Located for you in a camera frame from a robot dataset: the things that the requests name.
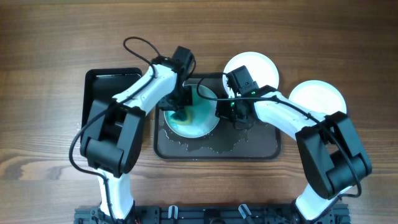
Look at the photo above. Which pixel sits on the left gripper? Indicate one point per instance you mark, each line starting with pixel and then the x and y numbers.
pixel 163 104

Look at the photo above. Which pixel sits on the small black tray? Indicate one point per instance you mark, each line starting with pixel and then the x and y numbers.
pixel 102 84

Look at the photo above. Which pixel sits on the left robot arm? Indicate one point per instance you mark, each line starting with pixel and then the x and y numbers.
pixel 115 106

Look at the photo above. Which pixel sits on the white plate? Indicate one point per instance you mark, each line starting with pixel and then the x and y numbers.
pixel 318 96
pixel 202 117
pixel 264 74

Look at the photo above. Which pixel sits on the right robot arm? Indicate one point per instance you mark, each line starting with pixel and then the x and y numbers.
pixel 333 157

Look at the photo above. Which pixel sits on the large dark grey tray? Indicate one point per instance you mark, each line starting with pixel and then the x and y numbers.
pixel 247 142

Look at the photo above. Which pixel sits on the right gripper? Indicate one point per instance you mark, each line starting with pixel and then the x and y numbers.
pixel 221 111

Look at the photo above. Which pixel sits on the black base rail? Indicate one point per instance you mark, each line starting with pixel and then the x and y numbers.
pixel 273 213

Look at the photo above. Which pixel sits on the green yellow sponge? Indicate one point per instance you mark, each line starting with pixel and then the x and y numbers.
pixel 182 116

